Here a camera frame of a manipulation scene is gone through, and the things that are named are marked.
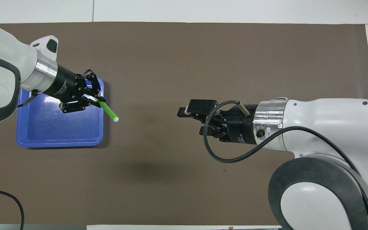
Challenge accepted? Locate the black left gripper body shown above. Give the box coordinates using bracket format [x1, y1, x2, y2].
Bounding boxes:
[45, 65, 82, 103]

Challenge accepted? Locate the green pen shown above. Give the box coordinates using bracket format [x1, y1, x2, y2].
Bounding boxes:
[97, 99, 119, 123]

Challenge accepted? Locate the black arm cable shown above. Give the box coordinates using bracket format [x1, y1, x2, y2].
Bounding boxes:
[203, 101, 368, 205]
[17, 91, 39, 107]

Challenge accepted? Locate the brown table mat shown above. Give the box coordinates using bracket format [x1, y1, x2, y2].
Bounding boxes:
[0, 22, 368, 226]

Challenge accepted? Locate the blue plastic tray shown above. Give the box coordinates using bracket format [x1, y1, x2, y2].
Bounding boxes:
[15, 78, 104, 148]

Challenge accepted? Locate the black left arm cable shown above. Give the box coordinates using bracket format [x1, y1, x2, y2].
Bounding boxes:
[17, 91, 39, 107]

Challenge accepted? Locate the black loose cable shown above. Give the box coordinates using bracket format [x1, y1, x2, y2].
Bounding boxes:
[0, 188, 25, 230]

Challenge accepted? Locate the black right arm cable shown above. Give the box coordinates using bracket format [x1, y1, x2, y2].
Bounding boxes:
[203, 101, 368, 205]

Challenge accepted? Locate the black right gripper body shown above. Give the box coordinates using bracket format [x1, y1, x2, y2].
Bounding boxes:
[226, 104, 256, 144]

